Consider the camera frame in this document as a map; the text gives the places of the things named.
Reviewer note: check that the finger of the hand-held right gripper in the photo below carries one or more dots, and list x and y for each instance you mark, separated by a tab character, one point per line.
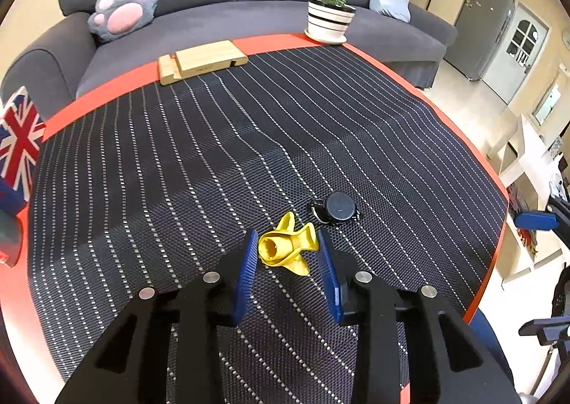
534	220
545	330

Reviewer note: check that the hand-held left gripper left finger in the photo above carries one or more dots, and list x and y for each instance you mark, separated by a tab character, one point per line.
245	279

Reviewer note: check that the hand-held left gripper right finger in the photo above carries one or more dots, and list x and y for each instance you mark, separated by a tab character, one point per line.
329	279

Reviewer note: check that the yellow banana peel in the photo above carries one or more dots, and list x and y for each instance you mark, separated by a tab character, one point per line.
285	248

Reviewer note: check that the person's blue trouser leg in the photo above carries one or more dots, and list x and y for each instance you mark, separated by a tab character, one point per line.
490	341

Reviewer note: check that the white shelf unit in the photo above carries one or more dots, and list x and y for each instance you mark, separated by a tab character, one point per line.
534	150

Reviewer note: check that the black round case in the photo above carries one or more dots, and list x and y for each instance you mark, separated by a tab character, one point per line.
340	207

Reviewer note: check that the white panelled door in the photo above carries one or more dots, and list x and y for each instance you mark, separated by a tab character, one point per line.
512	61

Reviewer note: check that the grey refrigerator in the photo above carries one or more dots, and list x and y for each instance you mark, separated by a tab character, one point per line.
481	26

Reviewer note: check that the wooden phone stand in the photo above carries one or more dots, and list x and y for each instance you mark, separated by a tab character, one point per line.
205	59

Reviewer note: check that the teal insulated bottle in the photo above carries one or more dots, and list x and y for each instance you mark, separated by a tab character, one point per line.
9	235

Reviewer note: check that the dark grey sofa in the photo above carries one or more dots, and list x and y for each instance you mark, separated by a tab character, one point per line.
222	26

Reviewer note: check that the potted cactus in striped pot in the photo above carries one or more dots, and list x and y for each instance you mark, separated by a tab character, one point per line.
328	19

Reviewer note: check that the flag print tissue box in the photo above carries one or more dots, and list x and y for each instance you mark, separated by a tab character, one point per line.
20	141

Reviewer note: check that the grey pink paw cushion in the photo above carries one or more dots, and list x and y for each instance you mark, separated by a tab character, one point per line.
122	12

